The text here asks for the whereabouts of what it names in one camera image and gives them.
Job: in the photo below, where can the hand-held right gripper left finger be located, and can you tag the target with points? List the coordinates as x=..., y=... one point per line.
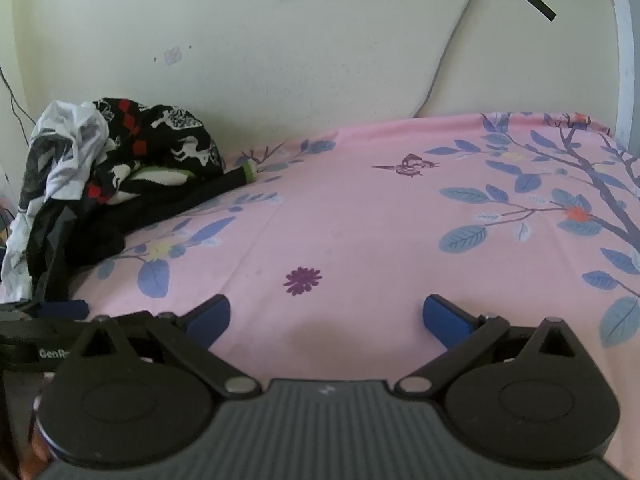
x=212, y=317

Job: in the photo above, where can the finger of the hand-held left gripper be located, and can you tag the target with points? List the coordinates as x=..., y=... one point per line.
x=65, y=308

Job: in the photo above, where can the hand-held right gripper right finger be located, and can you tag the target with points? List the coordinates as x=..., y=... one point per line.
x=445, y=320

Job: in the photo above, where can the white t-shirt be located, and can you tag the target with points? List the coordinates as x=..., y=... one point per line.
x=75, y=125

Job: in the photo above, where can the black garment with green-striped cuff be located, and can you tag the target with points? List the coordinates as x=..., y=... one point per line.
x=165, y=205

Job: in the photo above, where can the pink floral bed sheet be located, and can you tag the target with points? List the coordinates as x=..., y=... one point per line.
x=350, y=220

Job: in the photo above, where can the black patterned knit sweater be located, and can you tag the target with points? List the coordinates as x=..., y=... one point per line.
x=165, y=130

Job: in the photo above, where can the small clear wall sticker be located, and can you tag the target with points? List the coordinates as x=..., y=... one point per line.
x=173, y=56

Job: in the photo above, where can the white window frame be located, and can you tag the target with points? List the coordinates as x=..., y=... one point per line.
x=627, y=60

